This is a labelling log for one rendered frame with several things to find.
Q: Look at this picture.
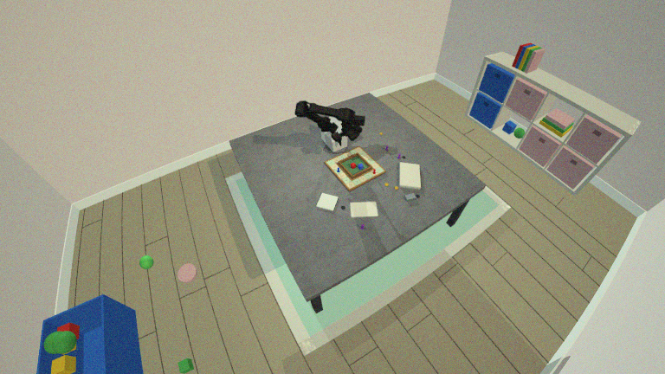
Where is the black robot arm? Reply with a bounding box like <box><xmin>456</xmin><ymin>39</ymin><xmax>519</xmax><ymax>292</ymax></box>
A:
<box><xmin>295</xmin><ymin>100</ymin><xmax>365</xmax><ymax>141</ymax></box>

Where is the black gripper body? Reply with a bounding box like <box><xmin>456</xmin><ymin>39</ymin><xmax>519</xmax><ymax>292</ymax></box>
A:
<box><xmin>332</xmin><ymin>123</ymin><xmax>362</xmax><ymax>142</ymax></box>

